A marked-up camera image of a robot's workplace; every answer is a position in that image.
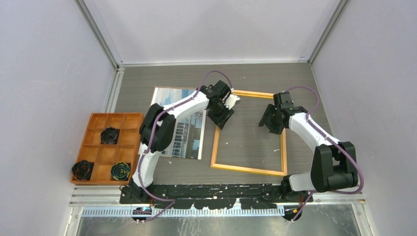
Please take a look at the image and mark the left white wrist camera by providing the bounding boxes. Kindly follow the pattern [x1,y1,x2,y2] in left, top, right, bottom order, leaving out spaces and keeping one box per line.
[224,94,240,110]

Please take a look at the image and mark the yellow wooden picture frame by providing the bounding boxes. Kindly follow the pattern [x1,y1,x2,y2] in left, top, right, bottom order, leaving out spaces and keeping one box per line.
[210,89,288,177]

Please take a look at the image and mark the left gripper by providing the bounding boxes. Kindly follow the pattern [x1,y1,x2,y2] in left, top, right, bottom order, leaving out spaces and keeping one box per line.
[208,100,234,129]

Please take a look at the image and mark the black yellow coil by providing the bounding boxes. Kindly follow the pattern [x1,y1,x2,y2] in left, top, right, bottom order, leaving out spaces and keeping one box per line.
[111,162,131,181]

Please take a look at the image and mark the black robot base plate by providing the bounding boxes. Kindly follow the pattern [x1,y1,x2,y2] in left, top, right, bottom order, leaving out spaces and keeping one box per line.
[119,183,308,210]

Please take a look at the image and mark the building photo print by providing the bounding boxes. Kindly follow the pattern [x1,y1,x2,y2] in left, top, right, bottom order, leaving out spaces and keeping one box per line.
[138,87,209,159]

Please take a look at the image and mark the aluminium front rail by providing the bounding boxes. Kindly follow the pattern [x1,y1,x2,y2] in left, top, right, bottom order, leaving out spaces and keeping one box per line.
[69,184,365,218]

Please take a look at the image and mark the black coil in tray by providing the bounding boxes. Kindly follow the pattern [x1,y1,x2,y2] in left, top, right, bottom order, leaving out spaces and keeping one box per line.
[100,127,120,145]

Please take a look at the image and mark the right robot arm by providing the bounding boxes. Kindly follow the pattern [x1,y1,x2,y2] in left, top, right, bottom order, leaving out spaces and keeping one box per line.
[259,92,359,202]

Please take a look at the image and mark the black coil outside tray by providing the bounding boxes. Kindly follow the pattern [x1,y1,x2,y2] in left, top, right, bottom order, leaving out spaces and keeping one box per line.
[71,160,94,181]

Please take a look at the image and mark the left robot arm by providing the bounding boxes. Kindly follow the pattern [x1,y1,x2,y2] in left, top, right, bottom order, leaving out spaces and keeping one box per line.
[128,80,239,204]

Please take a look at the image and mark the orange compartment tray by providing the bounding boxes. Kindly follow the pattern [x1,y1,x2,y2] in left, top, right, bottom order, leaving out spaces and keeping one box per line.
[70,113,144,185]

